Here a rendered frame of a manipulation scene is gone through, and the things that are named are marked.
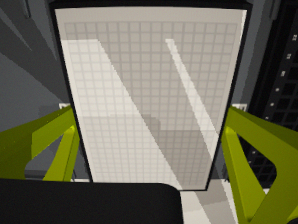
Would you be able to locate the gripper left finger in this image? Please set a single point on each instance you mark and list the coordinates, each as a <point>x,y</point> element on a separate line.
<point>22,143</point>

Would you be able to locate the black well plate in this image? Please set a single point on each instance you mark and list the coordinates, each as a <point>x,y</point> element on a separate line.
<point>275,96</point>

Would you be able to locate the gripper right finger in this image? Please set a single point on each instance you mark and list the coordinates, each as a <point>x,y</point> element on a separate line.
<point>280,146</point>

